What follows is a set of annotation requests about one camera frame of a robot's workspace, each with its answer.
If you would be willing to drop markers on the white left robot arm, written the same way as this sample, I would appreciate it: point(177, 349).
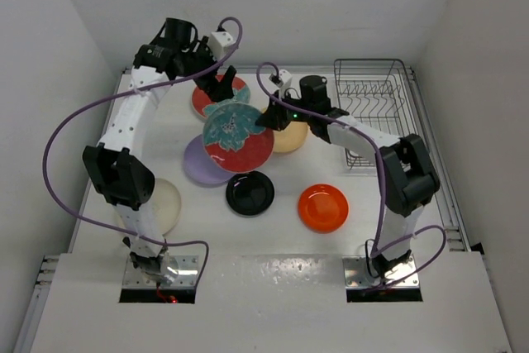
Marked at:
point(114, 164)

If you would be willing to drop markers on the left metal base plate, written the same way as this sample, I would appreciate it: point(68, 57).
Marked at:
point(177, 272)

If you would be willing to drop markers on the orange plate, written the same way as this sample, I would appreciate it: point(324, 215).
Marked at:
point(323, 208)

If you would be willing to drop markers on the yellow plate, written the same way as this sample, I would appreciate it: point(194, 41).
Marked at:
point(291, 138)

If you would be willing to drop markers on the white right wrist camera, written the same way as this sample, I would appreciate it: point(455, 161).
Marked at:
point(282, 80)

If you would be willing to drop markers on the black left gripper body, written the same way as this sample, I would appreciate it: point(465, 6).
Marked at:
point(202, 55)

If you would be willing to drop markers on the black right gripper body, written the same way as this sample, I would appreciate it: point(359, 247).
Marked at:
point(293, 114)

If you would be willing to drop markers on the black plate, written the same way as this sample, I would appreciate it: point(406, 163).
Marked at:
point(249, 194)

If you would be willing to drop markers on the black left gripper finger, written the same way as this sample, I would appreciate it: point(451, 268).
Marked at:
point(227, 82)
point(212, 86)

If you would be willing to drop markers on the purple plate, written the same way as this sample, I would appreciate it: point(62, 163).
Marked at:
point(200, 168)

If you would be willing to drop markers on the cream bear plate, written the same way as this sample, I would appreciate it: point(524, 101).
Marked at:
point(167, 205)

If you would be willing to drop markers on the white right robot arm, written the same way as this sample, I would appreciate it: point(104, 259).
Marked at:
point(407, 177)

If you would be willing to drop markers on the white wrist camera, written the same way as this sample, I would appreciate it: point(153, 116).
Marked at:
point(219, 43)
point(282, 80)

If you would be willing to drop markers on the red teal floral plate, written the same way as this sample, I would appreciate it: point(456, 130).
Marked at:
point(233, 140)
point(204, 106)

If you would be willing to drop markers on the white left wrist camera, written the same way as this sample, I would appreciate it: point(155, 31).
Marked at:
point(219, 43)

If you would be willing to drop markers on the wire dish rack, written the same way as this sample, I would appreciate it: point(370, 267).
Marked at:
point(378, 93)

